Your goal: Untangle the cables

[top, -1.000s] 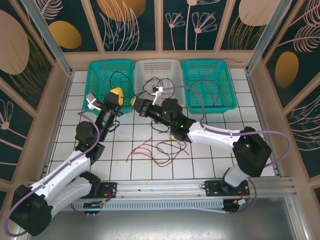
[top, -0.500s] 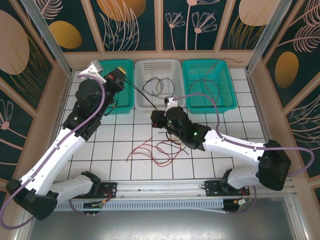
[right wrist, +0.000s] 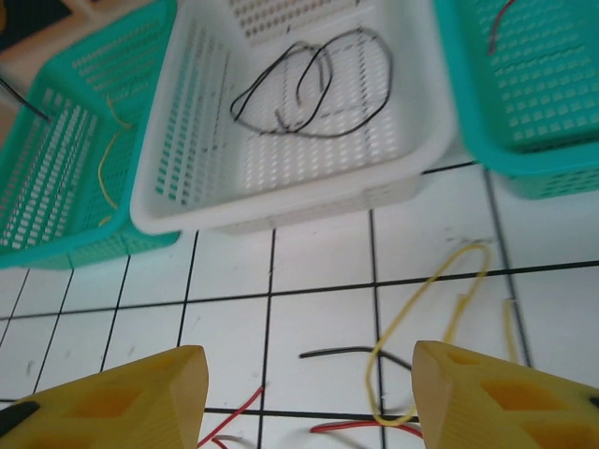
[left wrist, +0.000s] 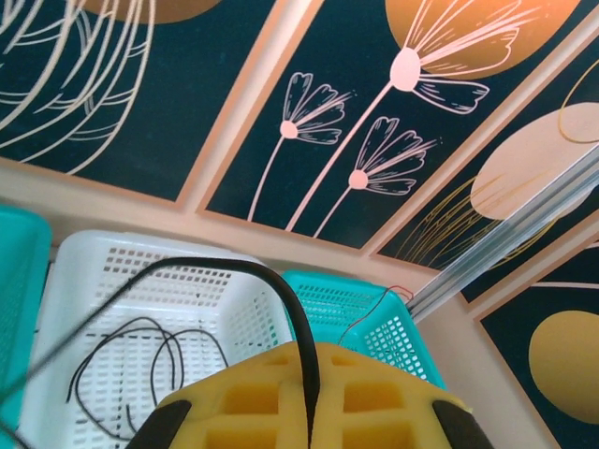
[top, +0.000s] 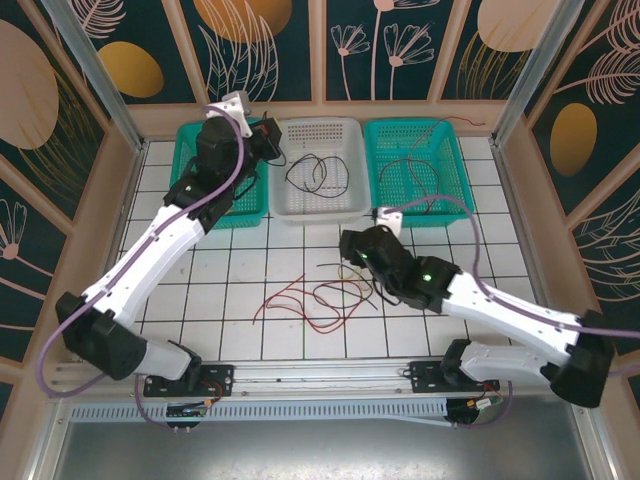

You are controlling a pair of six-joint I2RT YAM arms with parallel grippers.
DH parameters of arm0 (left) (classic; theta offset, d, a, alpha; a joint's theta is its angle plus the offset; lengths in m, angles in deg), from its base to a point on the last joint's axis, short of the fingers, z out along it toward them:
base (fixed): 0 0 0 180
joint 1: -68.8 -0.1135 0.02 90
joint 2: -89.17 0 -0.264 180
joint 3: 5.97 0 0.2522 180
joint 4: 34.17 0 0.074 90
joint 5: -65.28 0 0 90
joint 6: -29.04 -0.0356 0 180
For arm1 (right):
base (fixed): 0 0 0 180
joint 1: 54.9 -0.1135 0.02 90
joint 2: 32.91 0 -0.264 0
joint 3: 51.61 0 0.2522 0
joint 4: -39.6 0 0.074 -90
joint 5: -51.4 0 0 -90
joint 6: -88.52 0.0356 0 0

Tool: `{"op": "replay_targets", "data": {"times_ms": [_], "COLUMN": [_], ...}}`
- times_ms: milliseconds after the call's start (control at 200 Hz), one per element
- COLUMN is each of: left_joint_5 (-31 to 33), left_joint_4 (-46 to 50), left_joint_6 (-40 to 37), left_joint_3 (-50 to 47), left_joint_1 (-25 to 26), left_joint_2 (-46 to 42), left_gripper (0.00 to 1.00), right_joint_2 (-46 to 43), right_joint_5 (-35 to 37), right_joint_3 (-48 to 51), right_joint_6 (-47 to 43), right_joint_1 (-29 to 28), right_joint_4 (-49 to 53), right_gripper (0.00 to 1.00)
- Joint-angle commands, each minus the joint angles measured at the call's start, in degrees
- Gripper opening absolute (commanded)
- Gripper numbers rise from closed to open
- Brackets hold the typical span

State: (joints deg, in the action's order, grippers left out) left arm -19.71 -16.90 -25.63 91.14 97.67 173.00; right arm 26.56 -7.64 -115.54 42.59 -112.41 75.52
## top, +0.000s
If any black cable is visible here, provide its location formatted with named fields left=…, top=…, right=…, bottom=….
left=284, top=153, right=329, bottom=194
left=262, top=109, right=289, bottom=169
left=312, top=257, right=380, bottom=311
left=302, top=155, right=350, bottom=199

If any yellow cable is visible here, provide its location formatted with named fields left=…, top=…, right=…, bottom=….
left=337, top=262, right=369, bottom=282

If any red cable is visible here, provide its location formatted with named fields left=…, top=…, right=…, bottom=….
left=253, top=272, right=307, bottom=325
left=378, top=116, right=487, bottom=184
left=407, top=157, right=441, bottom=215
left=263, top=282, right=371, bottom=334

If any teal plastic basket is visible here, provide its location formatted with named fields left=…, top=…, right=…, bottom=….
left=168, top=122, right=271, bottom=231
left=362, top=118, right=476, bottom=229

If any white plastic basket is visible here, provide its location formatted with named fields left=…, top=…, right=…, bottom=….
left=267, top=118, right=372, bottom=226

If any grey metal sheet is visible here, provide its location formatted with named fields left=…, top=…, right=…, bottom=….
left=29, top=394, right=614, bottom=480

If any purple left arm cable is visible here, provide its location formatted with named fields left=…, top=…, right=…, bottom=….
left=37, top=104, right=247, bottom=432

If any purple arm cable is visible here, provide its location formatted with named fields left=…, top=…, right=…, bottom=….
left=392, top=194, right=640, bottom=431
left=37, top=104, right=247, bottom=432

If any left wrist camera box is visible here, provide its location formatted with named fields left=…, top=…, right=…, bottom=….
left=203, top=89, right=252, bottom=137

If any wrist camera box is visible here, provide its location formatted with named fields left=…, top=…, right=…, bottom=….
left=375, top=205, right=404, bottom=237
left=203, top=89, right=252, bottom=137

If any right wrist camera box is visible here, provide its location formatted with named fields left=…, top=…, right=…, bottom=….
left=375, top=205, right=404, bottom=237

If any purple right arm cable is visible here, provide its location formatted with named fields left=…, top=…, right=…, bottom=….
left=392, top=194, right=640, bottom=431

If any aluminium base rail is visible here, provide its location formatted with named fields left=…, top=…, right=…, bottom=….
left=49, top=355, right=586, bottom=399

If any aluminium corner post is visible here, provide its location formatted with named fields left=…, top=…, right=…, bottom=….
left=40, top=0, right=147, bottom=154
left=490, top=0, right=585, bottom=147

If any red wire with yellow connector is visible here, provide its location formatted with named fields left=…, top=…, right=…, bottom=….
left=199, top=380, right=225, bottom=406
left=467, top=379, right=502, bottom=407

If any grey slotted cable duct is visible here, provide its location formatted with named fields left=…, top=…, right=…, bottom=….
left=69, top=401, right=452, bottom=425

